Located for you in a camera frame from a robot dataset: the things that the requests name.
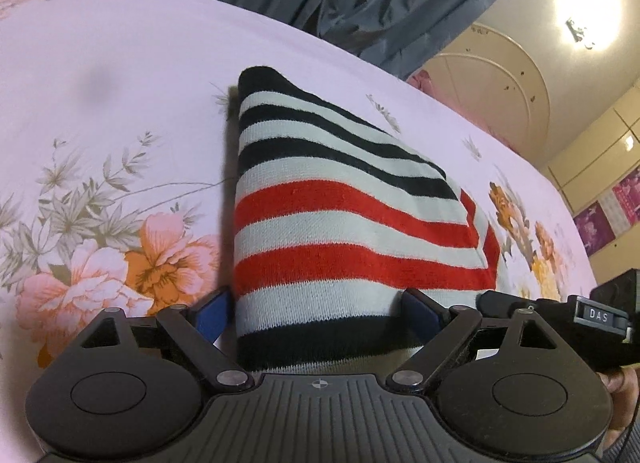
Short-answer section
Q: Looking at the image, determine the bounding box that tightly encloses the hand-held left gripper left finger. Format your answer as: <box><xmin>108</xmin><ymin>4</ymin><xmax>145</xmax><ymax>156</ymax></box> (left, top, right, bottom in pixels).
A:
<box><xmin>72</xmin><ymin>286</ymin><xmax>254</xmax><ymax>395</ymax></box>

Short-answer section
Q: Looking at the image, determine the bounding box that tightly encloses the pink pillow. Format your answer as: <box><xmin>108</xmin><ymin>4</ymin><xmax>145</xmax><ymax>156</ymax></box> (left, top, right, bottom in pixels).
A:
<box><xmin>406</xmin><ymin>68</ymin><xmax>453</xmax><ymax>103</ymax></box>

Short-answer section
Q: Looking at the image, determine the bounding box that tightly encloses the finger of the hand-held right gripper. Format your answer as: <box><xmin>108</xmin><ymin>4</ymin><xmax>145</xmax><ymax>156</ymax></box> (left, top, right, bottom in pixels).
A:
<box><xmin>477</xmin><ymin>290</ymin><xmax>572</xmax><ymax>330</ymax></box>

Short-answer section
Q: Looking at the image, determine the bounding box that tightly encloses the person's right hand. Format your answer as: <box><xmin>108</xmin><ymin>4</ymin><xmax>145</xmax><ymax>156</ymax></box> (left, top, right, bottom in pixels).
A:
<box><xmin>598</xmin><ymin>365</ymin><xmax>640</xmax><ymax>436</ymax></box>

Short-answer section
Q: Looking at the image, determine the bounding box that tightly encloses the white arched headboard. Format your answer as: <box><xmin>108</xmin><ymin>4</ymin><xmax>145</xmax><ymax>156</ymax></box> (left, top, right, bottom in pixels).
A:
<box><xmin>424</xmin><ymin>23</ymin><xmax>552</xmax><ymax>156</ymax></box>

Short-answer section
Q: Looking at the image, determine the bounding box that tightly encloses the pink floral bed sheet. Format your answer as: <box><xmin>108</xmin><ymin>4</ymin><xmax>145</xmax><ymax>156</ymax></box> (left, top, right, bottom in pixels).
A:
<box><xmin>0</xmin><ymin>0</ymin><xmax>596</xmax><ymax>463</ymax></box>

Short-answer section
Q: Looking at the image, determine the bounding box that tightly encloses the red black white striped sweater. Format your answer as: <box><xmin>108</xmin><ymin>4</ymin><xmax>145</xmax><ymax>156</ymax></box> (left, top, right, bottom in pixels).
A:
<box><xmin>226</xmin><ymin>65</ymin><xmax>502</xmax><ymax>375</ymax></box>

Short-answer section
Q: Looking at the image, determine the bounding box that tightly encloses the wall lamp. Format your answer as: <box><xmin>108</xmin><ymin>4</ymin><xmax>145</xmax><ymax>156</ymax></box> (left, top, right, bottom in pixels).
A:
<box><xmin>564</xmin><ymin>17</ymin><xmax>597</xmax><ymax>51</ymax></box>

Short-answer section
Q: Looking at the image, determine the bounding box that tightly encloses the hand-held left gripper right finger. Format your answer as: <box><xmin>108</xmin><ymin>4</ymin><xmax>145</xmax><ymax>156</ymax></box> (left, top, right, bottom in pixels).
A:
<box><xmin>385</xmin><ymin>287</ymin><xmax>557</xmax><ymax>396</ymax></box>

